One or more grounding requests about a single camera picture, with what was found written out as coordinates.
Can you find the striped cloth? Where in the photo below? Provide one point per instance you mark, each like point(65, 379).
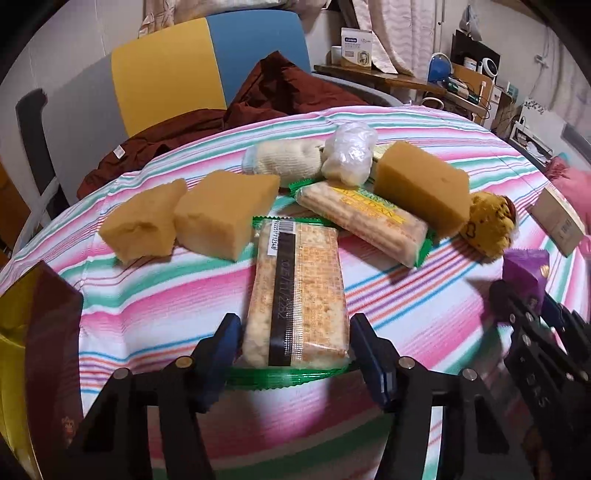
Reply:
point(415, 300)

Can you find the blue desk fan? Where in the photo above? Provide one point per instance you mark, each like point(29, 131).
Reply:
point(441, 69)

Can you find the pink patterned curtain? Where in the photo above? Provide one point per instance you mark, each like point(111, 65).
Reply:
point(231, 9)
point(406, 32)

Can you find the yellow and maroon bag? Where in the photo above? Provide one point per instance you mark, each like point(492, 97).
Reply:
point(41, 323)

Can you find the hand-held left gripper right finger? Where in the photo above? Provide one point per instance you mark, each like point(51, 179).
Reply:
point(370, 362)

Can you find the clear plastic bag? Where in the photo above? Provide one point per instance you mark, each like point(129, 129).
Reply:
point(348, 152)

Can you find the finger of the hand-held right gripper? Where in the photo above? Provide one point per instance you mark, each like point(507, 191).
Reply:
point(515, 318)
point(565, 323)

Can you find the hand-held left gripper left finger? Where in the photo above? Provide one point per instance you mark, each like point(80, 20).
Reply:
point(222, 353)

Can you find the cracker packet with yellow label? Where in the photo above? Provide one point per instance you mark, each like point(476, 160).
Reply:
point(364, 217)

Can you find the rolled cream sock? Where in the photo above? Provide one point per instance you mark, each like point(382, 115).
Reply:
point(281, 159)

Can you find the cracker packet with black stripe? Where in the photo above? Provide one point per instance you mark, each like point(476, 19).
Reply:
point(295, 286)

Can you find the maroon garment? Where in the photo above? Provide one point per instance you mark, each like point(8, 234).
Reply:
point(286, 87)

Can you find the purple snack packet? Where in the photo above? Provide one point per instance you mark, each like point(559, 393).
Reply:
point(524, 272)

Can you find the torn yellow sponge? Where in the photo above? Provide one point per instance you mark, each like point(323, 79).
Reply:
point(138, 226)

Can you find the small white jar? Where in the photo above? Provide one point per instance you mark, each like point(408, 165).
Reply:
point(335, 55)

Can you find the large yellow sponge block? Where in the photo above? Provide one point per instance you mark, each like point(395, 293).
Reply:
point(415, 184)

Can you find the brown cardboard box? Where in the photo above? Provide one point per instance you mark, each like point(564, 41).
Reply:
point(554, 221)

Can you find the wooden desk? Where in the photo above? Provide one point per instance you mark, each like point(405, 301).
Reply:
point(369, 76)

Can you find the yellow plush toy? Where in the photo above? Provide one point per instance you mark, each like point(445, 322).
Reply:
point(485, 221)

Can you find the white round speaker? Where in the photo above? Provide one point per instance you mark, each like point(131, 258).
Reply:
point(485, 67)

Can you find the wooden side shelf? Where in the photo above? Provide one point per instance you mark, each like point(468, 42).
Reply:
point(480, 92)

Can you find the white carton with window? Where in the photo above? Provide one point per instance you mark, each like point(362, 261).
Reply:
point(355, 50)

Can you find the white storage rack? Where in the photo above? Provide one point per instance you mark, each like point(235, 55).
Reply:
point(531, 134)

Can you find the grey yellow blue chair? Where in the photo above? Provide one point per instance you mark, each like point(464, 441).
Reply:
point(161, 69)

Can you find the black monitor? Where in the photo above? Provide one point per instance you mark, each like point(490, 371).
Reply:
point(471, 46)

